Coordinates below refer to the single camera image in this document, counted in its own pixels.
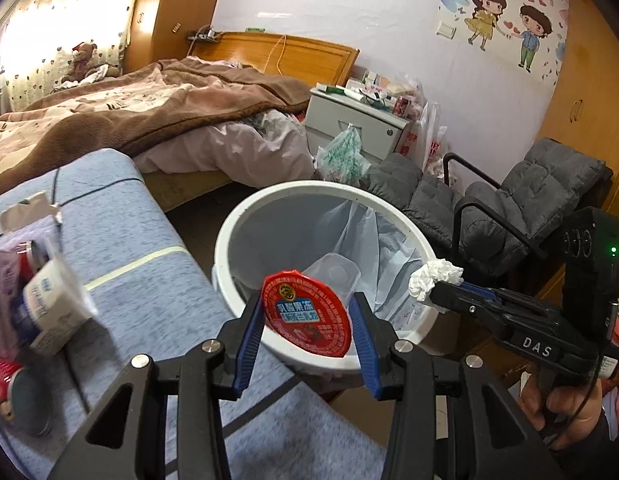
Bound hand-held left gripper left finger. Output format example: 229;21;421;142
47;291;264;480

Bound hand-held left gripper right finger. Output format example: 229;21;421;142
350;291;565;480

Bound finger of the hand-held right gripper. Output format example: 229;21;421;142
429;282;513;333
459;281;540;311

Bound white tissue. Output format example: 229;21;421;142
408;258;464;303

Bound red lidded jelly cup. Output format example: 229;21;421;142
261;270;353;358

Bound white round trash bin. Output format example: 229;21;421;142
212;180;440;378

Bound red drink can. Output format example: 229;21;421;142
14;241;53;271
0;357;53;436

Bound purple drink carton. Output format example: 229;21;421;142
0;250;28;356

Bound person's right forearm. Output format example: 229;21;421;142
549;395;619;480

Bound person's right hand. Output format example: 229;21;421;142
518;360;610;453

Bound clear plastic cup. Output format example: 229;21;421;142
302;254;363;311

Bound grey padded recliner chair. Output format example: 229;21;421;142
359;137;615;281

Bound pale blue bin liner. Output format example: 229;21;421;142
230;195;425;331

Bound wooden closet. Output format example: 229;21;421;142
534;0;619;301

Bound red printed plastic bag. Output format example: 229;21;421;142
397;102;447;176

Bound green printed plastic bag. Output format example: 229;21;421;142
314;122;373;186

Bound white yogurt cup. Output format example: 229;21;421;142
22;240;98;356

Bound pink duvet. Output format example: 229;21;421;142
134;110;315;186

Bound pile of small boxes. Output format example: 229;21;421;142
317;70;425;116

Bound white nightstand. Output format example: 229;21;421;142
304;85;407;163

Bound brown printed blanket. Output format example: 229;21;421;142
0;57;310;196

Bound white cloth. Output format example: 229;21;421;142
84;64;121;82

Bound brown teddy bear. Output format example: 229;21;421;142
62;42;98;83

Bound wooden wardrobe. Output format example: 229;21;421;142
122;0;230;73

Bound dotted window curtain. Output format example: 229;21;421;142
0;0;148;111

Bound black power cable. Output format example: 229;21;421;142
0;167;140;241

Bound cartoon children wall sticker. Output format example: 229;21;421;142
437;0;570;83

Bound wooden bed frame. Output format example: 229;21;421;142
140;31;360;211

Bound orange cable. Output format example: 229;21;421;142
262;35;288;73

